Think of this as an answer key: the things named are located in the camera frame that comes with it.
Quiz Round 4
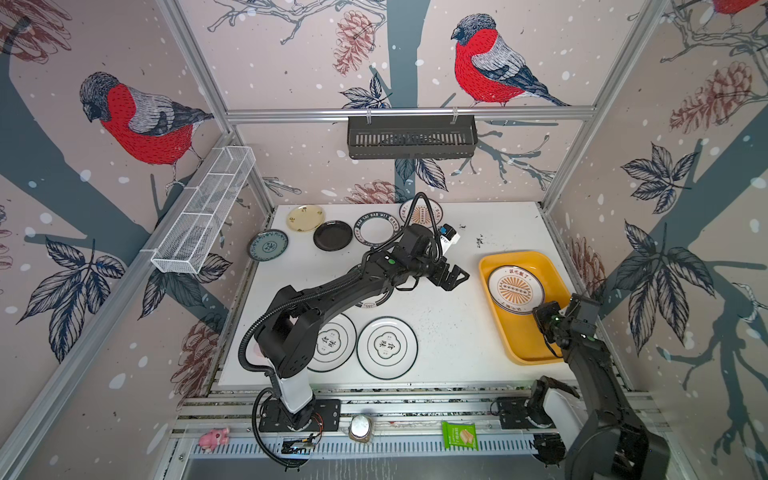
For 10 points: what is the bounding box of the orange sunburst plate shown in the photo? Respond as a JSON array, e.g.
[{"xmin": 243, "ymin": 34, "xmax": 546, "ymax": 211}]
[
  {"xmin": 487, "ymin": 265, "xmax": 545, "ymax": 315},
  {"xmin": 398, "ymin": 199, "xmax": 444, "ymax": 228}
]

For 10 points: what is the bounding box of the white flower motif plate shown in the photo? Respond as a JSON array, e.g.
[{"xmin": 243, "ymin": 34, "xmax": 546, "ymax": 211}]
[
  {"xmin": 356, "ymin": 317, "xmax": 419, "ymax": 381},
  {"xmin": 308, "ymin": 314, "xmax": 357, "ymax": 373}
]

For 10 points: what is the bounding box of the green rim red ring plate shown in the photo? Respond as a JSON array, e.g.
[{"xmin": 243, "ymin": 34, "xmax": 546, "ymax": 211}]
[{"xmin": 355, "ymin": 286, "xmax": 394, "ymax": 309}]

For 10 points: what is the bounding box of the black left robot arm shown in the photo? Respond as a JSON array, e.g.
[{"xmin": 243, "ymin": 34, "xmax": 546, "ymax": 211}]
[{"xmin": 237, "ymin": 224, "xmax": 469, "ymax": 430}]

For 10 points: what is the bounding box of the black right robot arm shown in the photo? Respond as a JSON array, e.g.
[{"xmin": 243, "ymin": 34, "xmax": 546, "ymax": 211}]
[{"xmin": 526, "ymin": 294, "xmax": 670, "ymax": 479}]

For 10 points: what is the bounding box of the yellow plastic bin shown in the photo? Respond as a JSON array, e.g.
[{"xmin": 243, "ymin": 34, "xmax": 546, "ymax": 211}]
[{"xmin": 478, "ymin": 251, "xmax": 571, "ymax": 366}]

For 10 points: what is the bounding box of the far green lettered rim plate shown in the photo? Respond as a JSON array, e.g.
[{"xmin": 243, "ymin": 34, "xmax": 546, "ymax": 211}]
[{"xmin": 353, "ymin": 211, "xmax": 400, "ymax": 247}]

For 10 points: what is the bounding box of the black small plate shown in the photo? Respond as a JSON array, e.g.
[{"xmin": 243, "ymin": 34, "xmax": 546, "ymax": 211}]
[{"xmin": 313, "ymin": 220, "xmax": 353, "ymax": 252}]

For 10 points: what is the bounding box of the yellow small plate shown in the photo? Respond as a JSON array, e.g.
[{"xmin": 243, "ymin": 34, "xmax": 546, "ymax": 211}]
[{"xmin": 286, "ymin": 205, "xmax": 326, "ymax": 232}]

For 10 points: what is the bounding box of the small teal patterned plate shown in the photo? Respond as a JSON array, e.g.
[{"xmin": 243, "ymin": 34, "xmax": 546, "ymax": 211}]
[{"xmin": 247, "ymin": 229, "xmax": 289, "ymax": 262}]

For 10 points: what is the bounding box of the green snack packet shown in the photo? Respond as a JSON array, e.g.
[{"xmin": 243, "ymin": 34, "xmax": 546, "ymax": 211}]
[{"xmin": 441, "ymin": 421, "xmax": 479, "ymax": 450}]

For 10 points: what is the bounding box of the small glass jar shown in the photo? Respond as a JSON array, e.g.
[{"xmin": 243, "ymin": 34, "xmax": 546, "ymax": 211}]
[{"xmin": 348, "ymin": 414, "xmax": 374, "ymax": 444}]

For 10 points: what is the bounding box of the pink pig toy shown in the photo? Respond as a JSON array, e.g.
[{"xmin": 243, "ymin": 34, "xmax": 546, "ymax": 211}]
[{"xmin": 198, "ymin": 427, "xmax": 230, "ymax": 453}]

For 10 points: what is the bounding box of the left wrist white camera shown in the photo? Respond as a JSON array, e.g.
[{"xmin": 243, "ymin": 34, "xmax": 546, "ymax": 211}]
[{"xmin": 438, "ymin": 224, "xmax": 460, "ymax": 251}]

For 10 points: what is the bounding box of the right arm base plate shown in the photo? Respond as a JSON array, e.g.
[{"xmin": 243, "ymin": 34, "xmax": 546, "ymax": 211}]
[{"xmin": 494, "ymin": 396, "xmax": 539, "ymax": 430}]

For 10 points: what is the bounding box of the black hanging wire basket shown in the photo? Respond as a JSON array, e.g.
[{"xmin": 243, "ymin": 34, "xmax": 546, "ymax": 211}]
[{"xmin": 347, "ymin": 115, "xmax": 478, "ymax": 160}]

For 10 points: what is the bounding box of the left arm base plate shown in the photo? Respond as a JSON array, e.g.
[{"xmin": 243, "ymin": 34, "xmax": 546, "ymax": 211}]
[{"xmin": 257, "ymin": 399, "xmax": 341, "ymax": 433}]

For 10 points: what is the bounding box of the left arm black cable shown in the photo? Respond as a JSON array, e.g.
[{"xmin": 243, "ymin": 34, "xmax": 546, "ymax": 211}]
[{"xmin": 237, "ymin": 191, "xmax": 445, "ymax": 470}]

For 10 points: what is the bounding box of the white wire mesh shelf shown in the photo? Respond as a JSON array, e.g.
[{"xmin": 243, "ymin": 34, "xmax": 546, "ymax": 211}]
[{"xmin": 152, "ymin": 146, "xmax": 255, "ymax": 274}]

